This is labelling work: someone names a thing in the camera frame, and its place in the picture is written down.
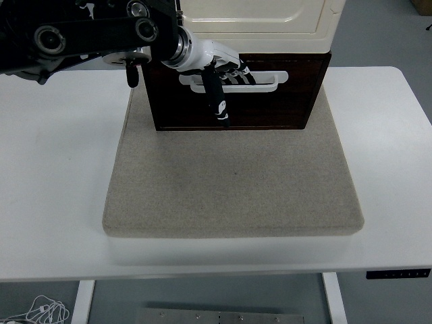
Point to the white and black hand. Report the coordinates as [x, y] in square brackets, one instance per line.
[206, 55]

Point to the dark wooden drawer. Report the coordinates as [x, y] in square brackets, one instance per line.
[300, 77]

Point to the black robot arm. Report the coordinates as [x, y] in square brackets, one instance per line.
[84, 33]

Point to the cream plastic cabinet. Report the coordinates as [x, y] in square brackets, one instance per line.
[270, 42]

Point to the dark wooden drawer case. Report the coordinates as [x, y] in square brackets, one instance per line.
[270, 111]

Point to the beige fabric mat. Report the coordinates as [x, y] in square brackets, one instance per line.
[233, 182]

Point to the cardboard box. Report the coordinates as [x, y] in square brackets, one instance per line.
[423, 6]

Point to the white table leg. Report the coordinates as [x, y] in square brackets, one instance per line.
[82, 300]
[334, 300]

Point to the black table control panel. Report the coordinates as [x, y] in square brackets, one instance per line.
[398, 274]

